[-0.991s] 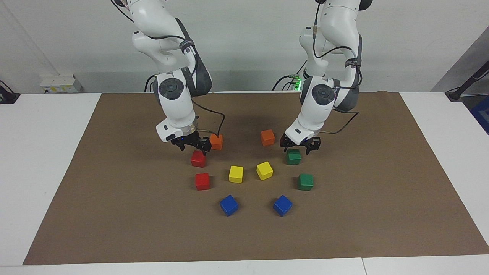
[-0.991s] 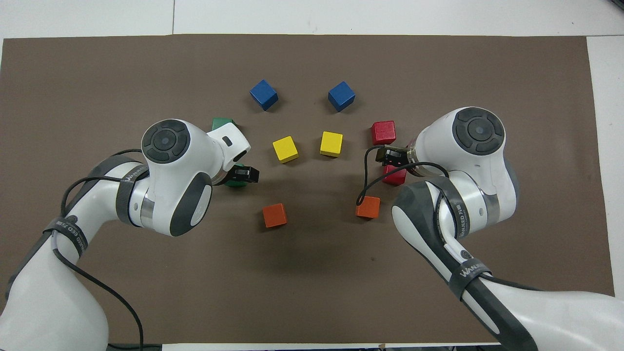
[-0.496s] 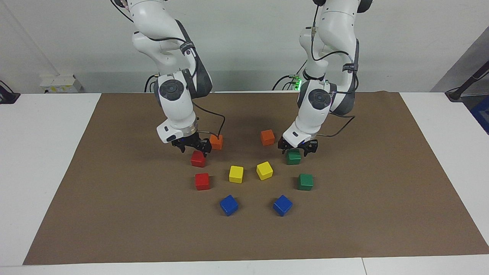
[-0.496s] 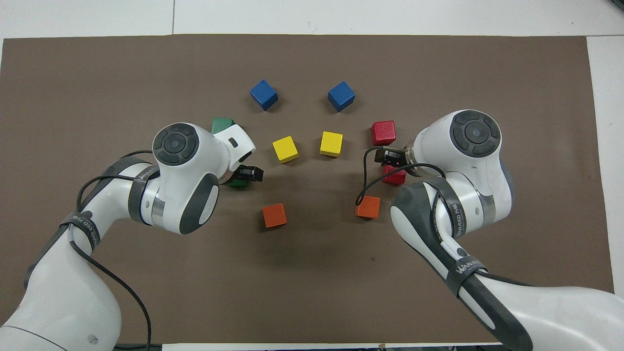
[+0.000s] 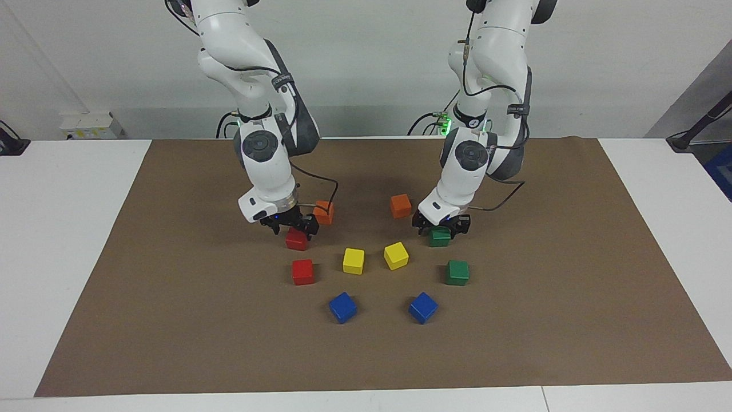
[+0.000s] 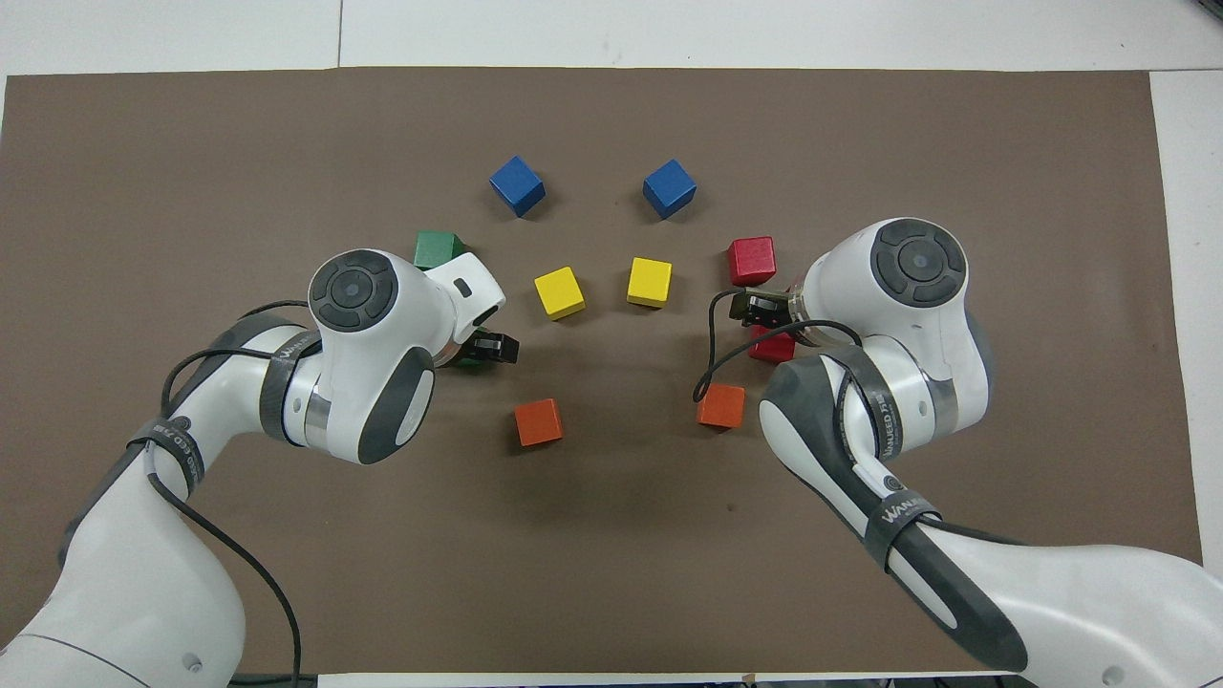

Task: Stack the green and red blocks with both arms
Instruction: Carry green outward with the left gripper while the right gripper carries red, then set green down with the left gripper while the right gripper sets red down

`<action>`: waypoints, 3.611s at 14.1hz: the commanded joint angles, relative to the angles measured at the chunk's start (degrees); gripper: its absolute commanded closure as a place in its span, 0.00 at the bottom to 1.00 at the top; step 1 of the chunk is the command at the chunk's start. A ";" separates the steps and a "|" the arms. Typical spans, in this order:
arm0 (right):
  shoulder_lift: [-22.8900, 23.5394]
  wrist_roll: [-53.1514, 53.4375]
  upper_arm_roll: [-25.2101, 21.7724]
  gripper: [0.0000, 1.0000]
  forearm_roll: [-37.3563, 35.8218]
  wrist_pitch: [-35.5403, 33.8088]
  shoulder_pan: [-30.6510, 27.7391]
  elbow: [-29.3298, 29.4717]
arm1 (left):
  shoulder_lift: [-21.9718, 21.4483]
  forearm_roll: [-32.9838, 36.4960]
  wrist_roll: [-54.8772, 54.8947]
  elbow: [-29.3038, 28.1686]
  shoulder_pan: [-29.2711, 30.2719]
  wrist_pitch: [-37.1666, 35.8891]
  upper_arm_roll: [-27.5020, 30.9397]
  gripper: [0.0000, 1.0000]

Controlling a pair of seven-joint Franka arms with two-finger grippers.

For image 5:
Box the yellow wooden block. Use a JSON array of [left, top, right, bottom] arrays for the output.
[[383, 241, 410, 271], [342, 248, 365, 275]]

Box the blue wooden block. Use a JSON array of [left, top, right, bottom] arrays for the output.
[[408, 292, 439, 325], [328, 292, 358, 324]]

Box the brown paper table mat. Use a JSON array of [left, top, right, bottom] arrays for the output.
[[34, 136, 732, 397]]

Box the black pole stand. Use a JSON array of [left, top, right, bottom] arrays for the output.
[[666, 90, 732, 152]]

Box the blue crate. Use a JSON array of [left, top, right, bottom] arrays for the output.
[[705, 143, 732, 202]]

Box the black stand base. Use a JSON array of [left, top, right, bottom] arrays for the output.
[[0, 119, 30, 156]]

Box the grey partition panel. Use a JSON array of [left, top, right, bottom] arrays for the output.
[[645, 40, 732, 138]]

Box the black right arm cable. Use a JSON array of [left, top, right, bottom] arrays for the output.
[[166, 0, 339, 215]]

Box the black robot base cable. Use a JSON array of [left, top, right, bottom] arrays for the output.
[[407, 90, 459, 137], [216, 111, 241, 140]]

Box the white wall socket box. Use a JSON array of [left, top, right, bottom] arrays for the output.
[[60, 112, 125, 140]]

